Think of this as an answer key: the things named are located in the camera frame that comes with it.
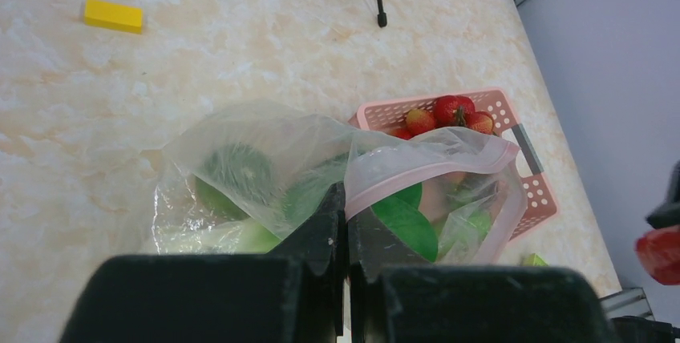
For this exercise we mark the clear zip top bag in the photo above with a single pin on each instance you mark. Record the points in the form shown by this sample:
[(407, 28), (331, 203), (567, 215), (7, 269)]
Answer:
[(377, 166)]

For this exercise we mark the yellow rectangular block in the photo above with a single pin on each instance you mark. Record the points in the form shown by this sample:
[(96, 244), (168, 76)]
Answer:
[(113, 16)]

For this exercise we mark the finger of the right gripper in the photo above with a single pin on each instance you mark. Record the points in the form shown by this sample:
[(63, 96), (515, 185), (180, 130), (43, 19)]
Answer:
[(667, 213)]

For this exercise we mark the red chili pepper toy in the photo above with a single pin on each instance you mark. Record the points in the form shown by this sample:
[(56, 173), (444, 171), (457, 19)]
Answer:
[(658, 252)]

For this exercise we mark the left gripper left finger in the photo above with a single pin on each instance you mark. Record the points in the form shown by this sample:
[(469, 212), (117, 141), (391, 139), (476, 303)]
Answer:
[(293, 293)]

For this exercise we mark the pink perforated plastic basket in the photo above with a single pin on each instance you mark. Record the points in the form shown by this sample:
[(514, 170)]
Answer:
[(389, 114)]

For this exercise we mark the red lychee bunch toy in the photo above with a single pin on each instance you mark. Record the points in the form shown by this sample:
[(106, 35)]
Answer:
[(447, 111)]

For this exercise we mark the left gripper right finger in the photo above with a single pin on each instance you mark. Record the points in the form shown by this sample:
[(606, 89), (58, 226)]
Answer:
[(397, 296)]

